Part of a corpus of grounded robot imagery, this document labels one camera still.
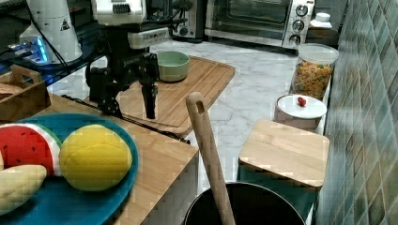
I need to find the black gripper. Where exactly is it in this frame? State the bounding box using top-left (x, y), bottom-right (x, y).
top-left (85, 29), bottom-right (160, 119)

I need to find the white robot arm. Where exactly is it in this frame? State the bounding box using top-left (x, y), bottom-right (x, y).
top-left (85, 0), bottom-right (186, 119)

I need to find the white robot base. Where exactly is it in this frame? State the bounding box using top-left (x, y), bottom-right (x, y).
top-left (20, 0), bottom-right (83, 66)

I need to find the green ceramic bowl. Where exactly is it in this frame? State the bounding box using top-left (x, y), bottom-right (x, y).
top-left (157, 51), bottom-right (190, 83)

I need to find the bamboo cutting board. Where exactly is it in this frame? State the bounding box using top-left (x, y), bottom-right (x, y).
top-left (84, 55), bottom-right (237, 138)

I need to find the wooden spoon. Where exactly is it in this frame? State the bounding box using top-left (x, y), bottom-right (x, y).
top-left (186, 92), bottom-right (236, 225)

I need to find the yellow plush lemon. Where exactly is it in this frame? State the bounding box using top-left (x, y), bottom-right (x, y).
top-left (59, 125), bottom-right (132, 191)

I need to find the wooden tea box tray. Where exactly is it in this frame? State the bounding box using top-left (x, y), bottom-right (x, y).
top-left (0, 65), bottom-right (51, 124)

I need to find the plush watermelon slice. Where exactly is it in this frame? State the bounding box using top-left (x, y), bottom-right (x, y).
top-left (0, 123), bottom-right (62, 176)

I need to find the teal plate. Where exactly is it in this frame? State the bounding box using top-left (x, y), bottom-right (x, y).
top-left (0, 113), bottom-right (139, 225)

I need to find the beige plush fruit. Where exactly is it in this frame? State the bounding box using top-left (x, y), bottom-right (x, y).
top-left (0, 156), bottom-right (47, 216)

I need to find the black utensil holder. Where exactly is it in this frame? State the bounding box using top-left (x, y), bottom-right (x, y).
top-left (181, 182), bottom-right (305, 225)

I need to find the stainless toaster oven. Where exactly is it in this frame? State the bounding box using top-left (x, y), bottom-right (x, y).
top-left (205, 0), bottom-right (315, 49)

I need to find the teal box with wooden lid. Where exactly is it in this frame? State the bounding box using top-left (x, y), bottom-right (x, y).
top-left (237, 119), bottom-right (329, 220)

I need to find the clear jar with cereal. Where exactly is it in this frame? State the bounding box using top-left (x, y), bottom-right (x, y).
top-left (290, 43), bottom-right (339, 100)

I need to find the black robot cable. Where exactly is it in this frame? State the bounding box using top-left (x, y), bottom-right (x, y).
top-left (27, 12), bottom-right (71, 71)

